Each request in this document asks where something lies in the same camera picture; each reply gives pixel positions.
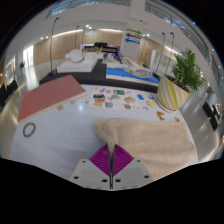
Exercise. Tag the tall black floor lamp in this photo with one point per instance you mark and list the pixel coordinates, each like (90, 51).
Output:
(51, 46)
(161, 50)
(170, 50)

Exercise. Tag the small round orange piece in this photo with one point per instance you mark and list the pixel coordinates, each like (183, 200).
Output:
(177, 119)

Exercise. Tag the white sheet with colourful stickers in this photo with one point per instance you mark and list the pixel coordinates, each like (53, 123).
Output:
(116, 104)

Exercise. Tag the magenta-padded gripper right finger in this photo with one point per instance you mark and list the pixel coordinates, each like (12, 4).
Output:
(131, 171)

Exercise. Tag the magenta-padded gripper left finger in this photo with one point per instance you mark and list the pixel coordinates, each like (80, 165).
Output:
(90, 171)

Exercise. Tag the blue model base board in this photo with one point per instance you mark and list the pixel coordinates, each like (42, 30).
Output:
(116, 74)

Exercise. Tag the green plant in striped pot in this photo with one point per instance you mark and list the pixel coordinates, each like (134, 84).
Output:
(171, 96)

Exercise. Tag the group of black chairs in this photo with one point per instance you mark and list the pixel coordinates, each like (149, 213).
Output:
(211, 115)
(8, 91)

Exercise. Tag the black piano with purple screen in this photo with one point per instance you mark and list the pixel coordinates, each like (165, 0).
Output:
(100, 45)

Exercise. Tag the beige knitted towel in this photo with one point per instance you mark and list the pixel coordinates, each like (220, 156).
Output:
(156, 140)

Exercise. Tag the small tan piece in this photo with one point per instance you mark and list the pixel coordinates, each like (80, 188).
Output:
(60, 107)

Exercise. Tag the small orange cutout piece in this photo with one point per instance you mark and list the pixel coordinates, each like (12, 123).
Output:
(160, 115)

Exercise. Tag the pale building model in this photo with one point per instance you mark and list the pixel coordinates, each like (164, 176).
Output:
(140, 71)

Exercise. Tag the black display platform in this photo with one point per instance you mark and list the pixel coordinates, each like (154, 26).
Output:
(90, 78)

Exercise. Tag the white sign with coloured arrows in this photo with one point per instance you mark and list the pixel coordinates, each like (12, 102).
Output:
(133, 41)

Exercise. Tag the distant potted plant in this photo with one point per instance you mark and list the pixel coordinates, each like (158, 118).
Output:
(21, 66)

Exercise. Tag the pink flat board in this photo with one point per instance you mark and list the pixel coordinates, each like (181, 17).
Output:
(50, 95)

